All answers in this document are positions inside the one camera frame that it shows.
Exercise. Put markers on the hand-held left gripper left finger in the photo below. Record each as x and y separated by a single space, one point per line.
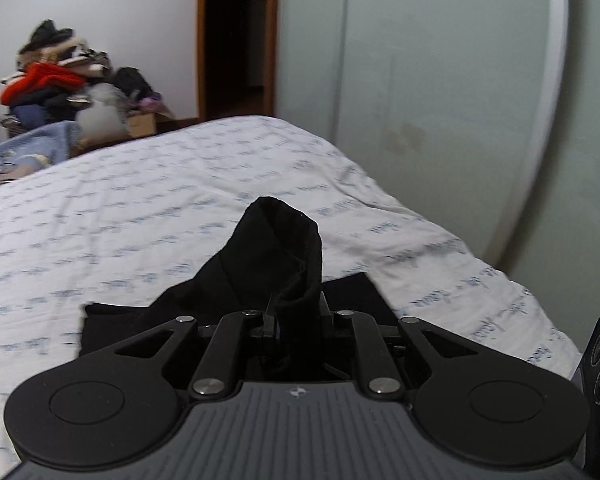
271 329

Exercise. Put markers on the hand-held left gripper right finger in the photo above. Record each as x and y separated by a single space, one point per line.
328 321

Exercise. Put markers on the black pants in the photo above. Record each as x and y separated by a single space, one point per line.
275 250

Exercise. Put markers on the bed with white printed sheet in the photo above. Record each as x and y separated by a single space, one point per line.
180 200

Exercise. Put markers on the cardboard box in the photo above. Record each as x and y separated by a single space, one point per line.
145 124

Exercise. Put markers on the purple cloth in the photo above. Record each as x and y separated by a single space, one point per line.
150 105

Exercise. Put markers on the frosted glass wardrobe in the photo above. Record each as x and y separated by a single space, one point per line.
430 85

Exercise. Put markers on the pale grey cloth bundle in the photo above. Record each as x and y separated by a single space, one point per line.
99 112

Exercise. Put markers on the black bag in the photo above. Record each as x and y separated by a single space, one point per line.
132 82

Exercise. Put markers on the blue printed blanket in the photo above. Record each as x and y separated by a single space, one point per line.
25 152

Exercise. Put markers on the pile of clothes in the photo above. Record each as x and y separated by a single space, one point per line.
45 80

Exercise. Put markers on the wooden door frame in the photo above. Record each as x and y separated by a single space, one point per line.
200 35

